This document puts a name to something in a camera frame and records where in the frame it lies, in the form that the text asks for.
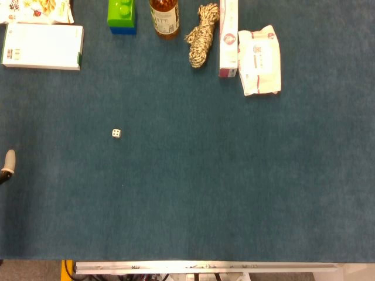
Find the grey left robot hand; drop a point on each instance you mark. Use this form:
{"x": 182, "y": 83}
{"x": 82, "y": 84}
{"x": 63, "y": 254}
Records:
{"x": 9, "y": 161}

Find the white die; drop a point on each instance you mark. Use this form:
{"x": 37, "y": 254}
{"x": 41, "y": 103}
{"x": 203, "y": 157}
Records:
{"x": 116, "y": 133}

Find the white flat cardboard box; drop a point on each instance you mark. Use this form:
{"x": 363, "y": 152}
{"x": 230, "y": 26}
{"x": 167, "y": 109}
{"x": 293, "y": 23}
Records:
{"x": 41, "y": 45}

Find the colourful snack bag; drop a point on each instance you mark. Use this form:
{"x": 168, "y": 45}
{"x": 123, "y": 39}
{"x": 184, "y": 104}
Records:
{"x": 32, "y": 10}

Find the blue felt table mat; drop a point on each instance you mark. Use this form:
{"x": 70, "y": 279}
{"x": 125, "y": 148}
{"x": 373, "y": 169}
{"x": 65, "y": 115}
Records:
{"x": 187, "y": 164}

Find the green and blue toy brick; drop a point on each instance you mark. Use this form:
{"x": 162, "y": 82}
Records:
{"x": 121, "y": 17}

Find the amber liquid bottle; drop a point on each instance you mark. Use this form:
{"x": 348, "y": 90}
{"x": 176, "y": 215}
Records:
{"x": 165, "y": 19}

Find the long white pink box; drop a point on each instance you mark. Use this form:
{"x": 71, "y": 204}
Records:
{"x": 228, "y": 38}

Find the white wet wipes pack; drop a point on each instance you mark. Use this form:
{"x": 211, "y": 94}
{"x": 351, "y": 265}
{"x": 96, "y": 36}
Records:
{"x": 259, "y": 60}

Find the yellow frame post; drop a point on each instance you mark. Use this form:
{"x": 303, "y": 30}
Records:
{"x": 65, "y": 270}

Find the aluminium frame rail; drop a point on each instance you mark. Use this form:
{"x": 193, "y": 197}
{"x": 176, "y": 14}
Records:
{"x": 205, "y": 267}

